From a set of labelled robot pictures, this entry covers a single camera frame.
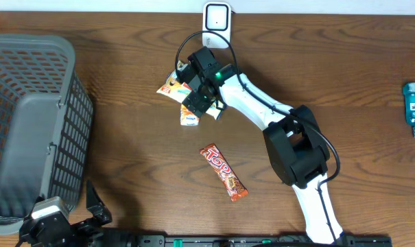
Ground small orange tissue pack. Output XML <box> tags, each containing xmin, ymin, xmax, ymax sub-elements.
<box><xmin>180</xmin><ymin>104</ymin><xmax>200</xmax><ymax>126</ymax></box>

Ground cream snack bag blue edges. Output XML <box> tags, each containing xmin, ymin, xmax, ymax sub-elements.
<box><xmin>157</xmin><ymin>61</ymin><xmax>222</xmax><ymax>120</ymax></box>

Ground red orange candy bar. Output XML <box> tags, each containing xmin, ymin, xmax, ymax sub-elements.
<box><xmin>200</xmin><ymin>143</ymin><xmax>248</xmax><ymax>202</ymax></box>

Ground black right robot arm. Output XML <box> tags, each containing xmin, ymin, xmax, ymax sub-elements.
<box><xmin>175</xmin><ymin>47</ymin><xmax>343</xmax><ymax>244</ymax></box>

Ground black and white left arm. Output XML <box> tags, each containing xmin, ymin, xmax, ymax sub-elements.
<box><xmin>16</xmin><ymin>180</ymin><xmax>134</xmax><ymax>247</ymax></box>

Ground white barcode scanner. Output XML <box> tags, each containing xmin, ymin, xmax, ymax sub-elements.
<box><xmin>202</xmin><ymin>2</ymin><xmax>232</xmax><ymax>49</ymax></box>

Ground dark grey plastic basket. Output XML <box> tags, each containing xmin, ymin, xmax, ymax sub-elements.
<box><xmin>0</xmin><ymin>34</ymin><xmax>93</xmax><ymax>235</ymax></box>

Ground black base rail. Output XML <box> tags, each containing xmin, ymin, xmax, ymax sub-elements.
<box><xmin>128</xmin><ymin>235</ymin><xmax>393</xmax><ymax>247</ymax></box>

